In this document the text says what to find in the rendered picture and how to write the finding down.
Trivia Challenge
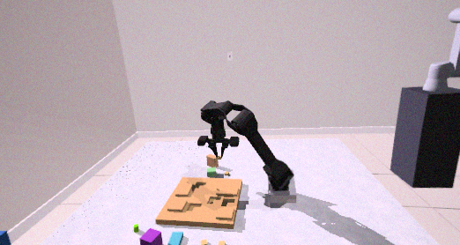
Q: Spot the light green block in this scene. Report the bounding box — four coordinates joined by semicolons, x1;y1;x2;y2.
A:
207;167;217;177

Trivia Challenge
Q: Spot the purple cube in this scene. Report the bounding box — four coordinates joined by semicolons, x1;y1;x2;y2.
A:
139;228;163;245

